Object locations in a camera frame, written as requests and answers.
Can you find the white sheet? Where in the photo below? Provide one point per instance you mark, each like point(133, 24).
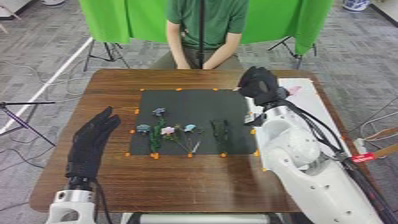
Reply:
point(307, 100)

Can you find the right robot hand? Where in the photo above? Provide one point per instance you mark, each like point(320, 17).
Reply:
point(259, 86)

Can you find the black tripod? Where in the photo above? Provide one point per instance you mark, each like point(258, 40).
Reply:
point(23, 123)

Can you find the dark blue flower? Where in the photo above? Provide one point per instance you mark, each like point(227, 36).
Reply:
point(158, 111)

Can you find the dark mat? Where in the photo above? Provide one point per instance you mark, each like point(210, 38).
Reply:
point(195, 106)

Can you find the pale grey bar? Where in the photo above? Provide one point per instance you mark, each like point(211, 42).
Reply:
point(201, 219)

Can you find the black stand pole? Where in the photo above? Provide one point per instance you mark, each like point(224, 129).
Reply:
point(201, 33)

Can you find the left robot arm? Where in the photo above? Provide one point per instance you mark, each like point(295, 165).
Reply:
point(71, 203)

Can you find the green sprig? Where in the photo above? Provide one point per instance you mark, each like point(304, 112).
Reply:
point(226, 131)
point(217, 133)

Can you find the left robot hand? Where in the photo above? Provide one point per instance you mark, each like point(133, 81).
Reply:
point(89, 146)

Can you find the blue and white vase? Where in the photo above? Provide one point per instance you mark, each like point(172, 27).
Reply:
point(355, 4)

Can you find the pink flower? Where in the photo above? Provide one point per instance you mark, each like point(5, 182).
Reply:
point(293, 89)
point(167, 130)

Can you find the light blue flower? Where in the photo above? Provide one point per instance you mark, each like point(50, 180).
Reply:
point(188, 127)

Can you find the person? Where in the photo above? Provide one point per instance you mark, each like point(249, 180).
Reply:
point(206, 20)

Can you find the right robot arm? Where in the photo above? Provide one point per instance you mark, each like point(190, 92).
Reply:
point(295, 150)

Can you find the black stand legs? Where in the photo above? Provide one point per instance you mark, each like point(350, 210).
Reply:
point(293, 50)
point(108, 53)

